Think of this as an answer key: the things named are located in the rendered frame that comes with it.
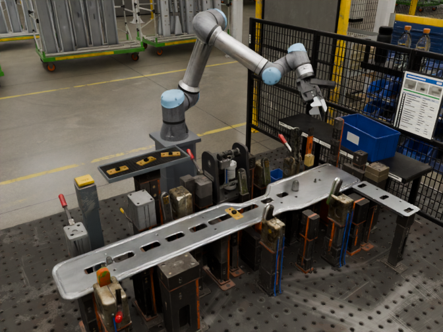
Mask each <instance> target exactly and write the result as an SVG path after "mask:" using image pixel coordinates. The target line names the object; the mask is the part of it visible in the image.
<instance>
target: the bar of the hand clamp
mask: <svg viewBox="0 0 443 332"><path fill-rule="evenodd" d="M290 131H291V156H292V157H294V159H295V154H296V156H297V157H298V160H297V162H300V145H299V136H300V135H302V133H303V131H302V130H301V129H299V128H298V127H295V128H291V130H290ZM294 164H295V163H294Z"/></svg>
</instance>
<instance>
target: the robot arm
mask: <svg viewBox="0 0 443 332"><path fill-rule="evenodd" d="M226 26H227V19H226V17H225V15H224V13H223V12H222V11H220V10H219V9H208V10H207V11H202V12H200V13H198V14H196V16H195V17H194V18H193V20H192V30H193V32H194V34H195V35H196V36H197V39H196V43H195V45H194V49H193V51H192V54H191V57H190V60H189V63H188V66H187V69H186V72H185V75H184V78H183V80H180V81H179V83H178V86H177V89H176V90H168V91H166V92H164V93H163V94H162V96H161V105H162V120H163V123H162V128H161V130H160V138H161V139H162V140H165V141H169V142H178V141H181V140H185V139H187V138H188V137H189V130H188V127H187V124H186V122H185V111H187V110H188V109H190V108H191V107H193V106H194V105H196V103H197V102H198V100H199V97H200V93H199V91H200V87H199V86H198V85H199V83H200V79H201V77H202V74H203V72H204V69H205V66H206V63H207V61H208V58H209V56H210V52H211V50H212V47H213V45H214V46H215V47H217V48H218V49H220V50H221V51H223V52H224V53H226V54H227V55H229V56H230V57H232V58H233V59H235V60H236V61H238V62H239V63H241V64H242V65H244V66H245V67H247V68H248V69H250V70H252V71H253V72H255V73H256V74H257V75H259V76H261V77H262V80H263V81H264V83H265V84H267V85H274V84H276V83H278V82H279V81H280V79H281V78H282V77H283V76H284V75H285V74H287V73H289V72H291V71H293V70H294V69H295V72H296V75H297V78H298V79H296V82H295V83H296V85H297V88H298V91H299V93H300V97H301V101H302V103H303V101H304V103H303V105H307V104H310V103H311V107H312V109H311V110H310V111H309V113H310V115H320V118H321V120H323V118H324V114H323V110H324V111H325V112H326V110H327V106H326V103H325V101H324V98H323V96H322V93H321V91H320V88H327V89H330V90H334V89H335V87H336V82H335V81H332V80H319V79H314V71H313V69H312V66H311V64H310V61H309V58H308V55H307V52H306V50H305V47H304V45H303V44H301V43H296V44H294V45H292V46H290V47H289V48H288V54H287V55H286V56H284V57H282V58H281V59H278V60H277V61H275V62H273V63H271V62H269V61H268V60H267V59H265V58H263V57H262V56H260V55H259V54H257V53H256V52H254V51H253V50H251V49H250V48H248V47H247V46H245V45H244V44H242V43H241V42H239V41H237V40H236V39H235V38H233V37H231V36H230V35H229V34H227V33H225V32H224V30H225V28H226ZM302 98H303V100H302ZM312 102H313V103H312ZM322 107H323V110H322Z"/></svg>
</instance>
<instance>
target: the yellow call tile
mask: <svg viewBox="0 0 443 332"><path fill-rule="evenodd" d="M74 180H75V181H76V183H77V185H78V186H79V187H80V186H84V185H87V184H92V183H94V180H93V178H92V177H91V176H90V175H84V176H82V177H77V178H75V179H74Z"/></svg>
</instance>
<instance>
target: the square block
mask: <svg viewBox="0 0 443 332"><path fill-rule="evenodd" d="M389 170H390V168H389V167H388V166H385V165H383V164H381V163H379V162H374V163H371V164H369V165H367V168H366V170H365V181H367V182H369V183H371V184H373V185H375V186H377V187H379V188H381V189H383V190H384V189H385V185H386V180H387V178H388V174H389ZM380 206H381V205H379V204H377V205H376V206H375V210H374V215H373V219H372V225H371V228H370V233H371V232H373V231H375V230H376V229H377V227H375V225H376V224H377V221H378V216H379V212H380Z"/></svg>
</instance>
